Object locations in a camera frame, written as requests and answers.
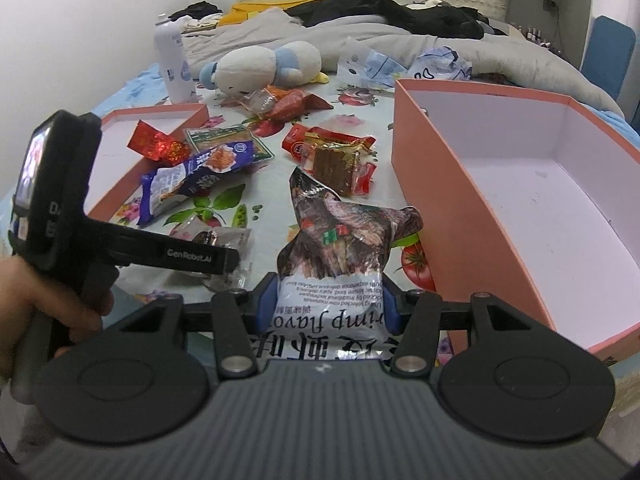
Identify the small clear snack packet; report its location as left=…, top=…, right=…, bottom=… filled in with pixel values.
left=169, top=219, right=254, bottom=292

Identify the shrimp flavor snack bag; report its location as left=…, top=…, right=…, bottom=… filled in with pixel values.
left=253, top=169, right=423, bottom=362

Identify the blue kimchi snack bag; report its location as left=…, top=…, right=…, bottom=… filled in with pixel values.
left=138, top=140, right=254, bottom=226

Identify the shiny red snack wrapper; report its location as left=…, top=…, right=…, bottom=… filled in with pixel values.
left=127, top=120, right=191, bottom=167

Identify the red dried tofu snack pack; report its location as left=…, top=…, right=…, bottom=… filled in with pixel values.
left=282, top=124, right=378, bottom=197

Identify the green pea cartilage snack pack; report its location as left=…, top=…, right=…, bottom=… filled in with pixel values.
left=184, top=126, right=273, bottom=162

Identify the red sausage snack pack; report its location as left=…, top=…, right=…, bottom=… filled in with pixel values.
left=266, top=89, right=333, bottom=122

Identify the orange clear snack pack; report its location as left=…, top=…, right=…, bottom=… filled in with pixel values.
left=239, top=86, right=292, bottom=117

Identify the person's left hand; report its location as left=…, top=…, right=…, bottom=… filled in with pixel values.
left=1, top=256, right=114, bottom=379

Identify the pink box lid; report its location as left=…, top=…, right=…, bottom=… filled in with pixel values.
left=85, top=103, right=209, bottom=221

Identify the fruit pattern bed mat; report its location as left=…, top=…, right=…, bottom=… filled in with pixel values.
left=106, top=79, right=454, bottom=361

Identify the pink box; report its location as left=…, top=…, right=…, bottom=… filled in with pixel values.
left=392, top=79, right=639, bottom=363

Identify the white spray bottle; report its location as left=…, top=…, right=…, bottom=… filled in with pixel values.
left=153, top=13, right=198, bottom=104

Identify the white blue plush toy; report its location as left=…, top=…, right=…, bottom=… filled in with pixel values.
left=200, top=41, right=322, bottom=96

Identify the clothes pile on nightstand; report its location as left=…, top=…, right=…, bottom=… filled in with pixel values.
left=169, top=1, right=224, bottom=34

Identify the crumpled blue white plastic bag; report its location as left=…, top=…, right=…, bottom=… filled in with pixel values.
left=336, top=38, right=472, bottom=91

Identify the grey duvet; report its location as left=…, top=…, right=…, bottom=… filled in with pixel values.
left=183, top=8, right=623, bottom=115

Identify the yellow pillow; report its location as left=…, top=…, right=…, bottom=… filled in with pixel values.
left=217, top=0, right=317, bottom=27

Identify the black clothing pile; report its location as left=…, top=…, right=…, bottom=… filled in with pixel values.
left=284, top=0, right=504, bottom=40

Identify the blue chair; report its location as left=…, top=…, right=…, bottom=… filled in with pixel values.
left=580, top=15, right=637, bottom=100

